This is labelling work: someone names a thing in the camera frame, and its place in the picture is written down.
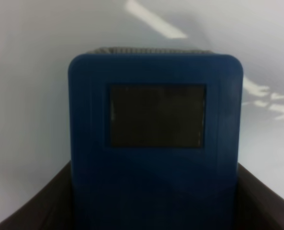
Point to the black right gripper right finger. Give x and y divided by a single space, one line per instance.
257 206

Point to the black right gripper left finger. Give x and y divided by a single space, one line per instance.
49 209

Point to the blue board eraser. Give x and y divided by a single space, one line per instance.
154 140

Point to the white aluminium-framed whiteboard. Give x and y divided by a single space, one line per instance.
39 38

